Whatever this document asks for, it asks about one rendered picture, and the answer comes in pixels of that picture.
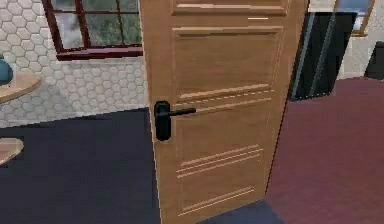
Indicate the dark red framed window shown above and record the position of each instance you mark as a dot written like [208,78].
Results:
[96,30]

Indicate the light wooden room door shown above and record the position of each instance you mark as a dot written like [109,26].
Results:
[226,66]

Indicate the black glass panel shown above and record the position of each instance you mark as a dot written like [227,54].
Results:
[320,56]

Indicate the light wooden framed window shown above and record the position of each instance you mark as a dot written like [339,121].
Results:
[356,13]

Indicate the light wooden stool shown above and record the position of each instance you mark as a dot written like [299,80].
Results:
[8,148]

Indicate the round light wooden table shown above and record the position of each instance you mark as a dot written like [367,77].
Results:
[16,86]

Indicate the teal round vase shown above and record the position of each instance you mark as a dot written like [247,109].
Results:
[4,71]

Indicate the black box furniture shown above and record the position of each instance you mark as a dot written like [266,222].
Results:
[376,61]

